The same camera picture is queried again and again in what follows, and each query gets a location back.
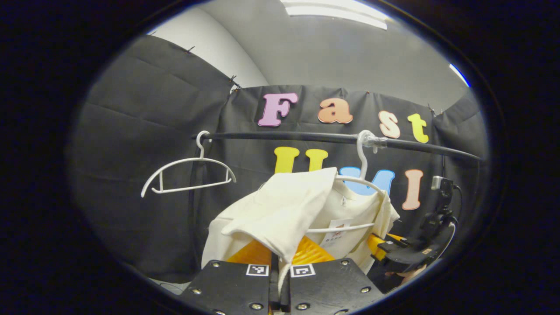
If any black backdrop cloth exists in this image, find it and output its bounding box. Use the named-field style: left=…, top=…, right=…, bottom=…
left=70, top=35, right=490, bottom=283

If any black clothes rack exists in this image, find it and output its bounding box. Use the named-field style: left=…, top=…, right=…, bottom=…
left=188, top=131, right=484, bottom=267

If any cream shirt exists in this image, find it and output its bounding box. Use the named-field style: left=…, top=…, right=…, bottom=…
left=201, top=167, right=401, bottom=294

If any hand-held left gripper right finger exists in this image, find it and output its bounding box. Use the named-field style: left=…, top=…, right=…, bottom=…
left=280, top=236, right=385, bottom=315

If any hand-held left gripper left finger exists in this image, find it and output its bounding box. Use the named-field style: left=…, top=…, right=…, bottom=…
left=179, top=238, right=280, bottom=315

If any long ceiling light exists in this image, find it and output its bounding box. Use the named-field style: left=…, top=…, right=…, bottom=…
left=280, top=0, right=390, bottom=30

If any white hanger with taped hook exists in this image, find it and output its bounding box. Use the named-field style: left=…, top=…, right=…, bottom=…
left=306, top=130, right=388, bottom=234

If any thin gripper cable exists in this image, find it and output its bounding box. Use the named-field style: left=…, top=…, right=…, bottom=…
left=435, top=185, right=463, bottom=261

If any white plastic hanger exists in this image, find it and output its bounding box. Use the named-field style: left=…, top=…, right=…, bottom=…
left=141, top=130, right=237, bottom=198

